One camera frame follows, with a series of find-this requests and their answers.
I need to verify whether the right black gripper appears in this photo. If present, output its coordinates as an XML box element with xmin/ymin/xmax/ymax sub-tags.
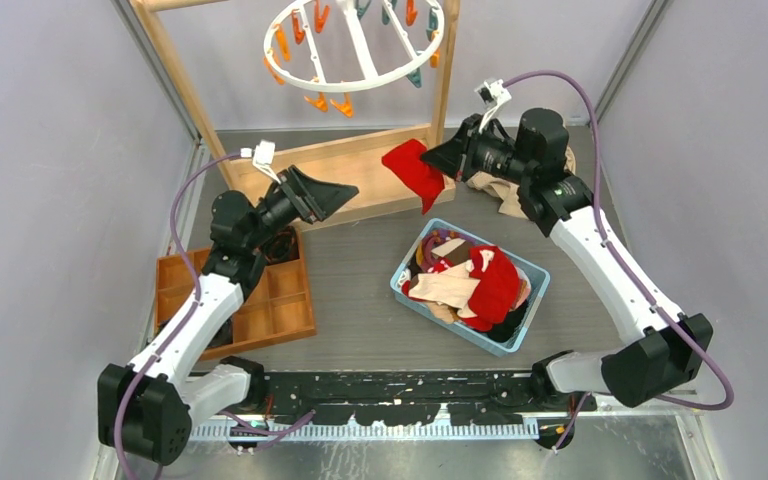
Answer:
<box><xmin>420</xmin><ymin>114</ymin><xmax>533</xmax><ymax>186</ymax></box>

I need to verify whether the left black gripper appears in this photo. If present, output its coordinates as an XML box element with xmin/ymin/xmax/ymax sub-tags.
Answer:
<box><xmin>246</xmin><ymin>166</ymin><xmax>357</xmax><ymax>250</ymax></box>

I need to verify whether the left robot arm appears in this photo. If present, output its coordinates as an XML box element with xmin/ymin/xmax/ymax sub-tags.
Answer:
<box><xmin>97</xmin><ymin>165</ymin><xmax>359</xmax><ymax>471</ymax></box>

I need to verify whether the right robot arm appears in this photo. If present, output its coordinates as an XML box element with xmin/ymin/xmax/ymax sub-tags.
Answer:
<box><xmin>420</xmin><ymin>108</ymin><xmax>714</xmax><ymax>411</ymax></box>

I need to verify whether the wooden hanger stand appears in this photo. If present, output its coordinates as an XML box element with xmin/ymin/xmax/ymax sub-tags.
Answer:
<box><xmin>129</xmin><ymin>0</ymin><xmax>462</xmax><ymax>233</ymax></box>

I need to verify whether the white round clip hanger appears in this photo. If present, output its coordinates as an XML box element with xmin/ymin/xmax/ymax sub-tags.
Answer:
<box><xmin>262</xmin><ymin>1</ymin><xmax>453</xmax><ymax>94</ymax></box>

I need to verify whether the beige cloth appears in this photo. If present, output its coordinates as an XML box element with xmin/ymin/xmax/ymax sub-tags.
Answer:
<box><xmin>466</xmin><ymin>146</ymin><xmax>592</xmax><ymax>228</ymax></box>

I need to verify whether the teal clothes peg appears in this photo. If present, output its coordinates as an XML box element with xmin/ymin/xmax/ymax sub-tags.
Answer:
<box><xmin>405</xmin><ymin>68</ymin><xmax>423</xmax><ymax>89</ymax></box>

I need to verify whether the orange clothes peg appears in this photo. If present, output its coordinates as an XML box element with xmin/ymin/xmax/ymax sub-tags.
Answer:
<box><xmin>304</xmin><ymin>92</ymin><xmax>329</xmax><ymax>112</ymax></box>
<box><xmin>330</xmin><ymin>92</ymin><xmax>354</xmax><ymax>118</ymax></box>

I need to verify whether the wooden compartment tray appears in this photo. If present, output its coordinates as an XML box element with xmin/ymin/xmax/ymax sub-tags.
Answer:
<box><xmin>153</xmin><ymin>226</ymin><xmax>316</xmax><ymax>361</ymax></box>

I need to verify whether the beige sock in basket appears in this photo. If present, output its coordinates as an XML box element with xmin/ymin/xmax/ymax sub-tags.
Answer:
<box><xmin>407</xmin><ymin>262</ymin><xmax>480</xmax><ymax>309</ymax></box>

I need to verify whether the blue plastic basket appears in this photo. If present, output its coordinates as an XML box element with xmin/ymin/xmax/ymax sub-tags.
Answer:
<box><xmin>390</xmin><ymin>218</ymin><xmax>550</xmax><ymax>357</ymax></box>

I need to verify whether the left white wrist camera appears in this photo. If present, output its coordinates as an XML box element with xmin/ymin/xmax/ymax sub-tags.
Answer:
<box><xmin>251</xmin><ymin>140</ymin><xmax>282</xmax><ymax>184</ymax></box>

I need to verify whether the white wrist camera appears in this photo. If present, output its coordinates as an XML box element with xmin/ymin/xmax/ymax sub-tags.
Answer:
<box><xmin>475</xmin><ymin>79</ymin><xmax>512</xmax><ymax>133</ymax></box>
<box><xmin>251</xmin><ymin>140</ymin><xmax>282</xmax><ymax>184</ymax></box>

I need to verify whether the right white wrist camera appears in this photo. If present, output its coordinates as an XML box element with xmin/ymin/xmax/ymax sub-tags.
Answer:
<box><xmin>475</xmin><ymin>79</ymin><xmax>512</xmax><ymax>133</ymax></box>

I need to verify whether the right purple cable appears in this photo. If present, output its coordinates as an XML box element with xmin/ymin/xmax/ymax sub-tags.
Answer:
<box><xmin>503</xmin><ymin>70</ymin><xmax>736</xmax><ymax>412</ymax></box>

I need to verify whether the purple cable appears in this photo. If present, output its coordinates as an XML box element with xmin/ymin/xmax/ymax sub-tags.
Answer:
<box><xmin>112</xmin><ymin>152</ymin><xmax>254</xmax><ymax>480</ymax></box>
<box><xmin>503</xmin><ymin>70</ymin><xmax>736</xmax><ymax>412</ymax></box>

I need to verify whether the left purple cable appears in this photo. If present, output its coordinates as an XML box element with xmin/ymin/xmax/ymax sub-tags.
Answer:
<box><xmin>112</xmin><ymin>152</ymin><xmax>254</xmax><ymax>480</ymax></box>

